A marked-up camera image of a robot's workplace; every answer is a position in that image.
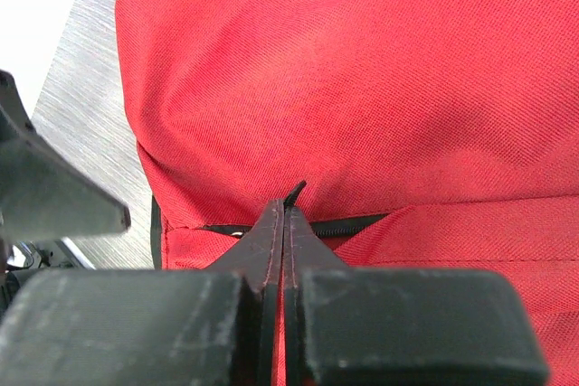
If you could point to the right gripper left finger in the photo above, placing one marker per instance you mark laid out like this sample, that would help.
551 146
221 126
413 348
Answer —
216 326

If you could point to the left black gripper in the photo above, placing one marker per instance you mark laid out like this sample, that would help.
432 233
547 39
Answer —
43 197

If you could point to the red backpack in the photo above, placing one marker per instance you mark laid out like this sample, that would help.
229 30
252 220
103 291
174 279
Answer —
438 133

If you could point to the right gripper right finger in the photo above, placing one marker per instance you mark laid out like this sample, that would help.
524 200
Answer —
399 326

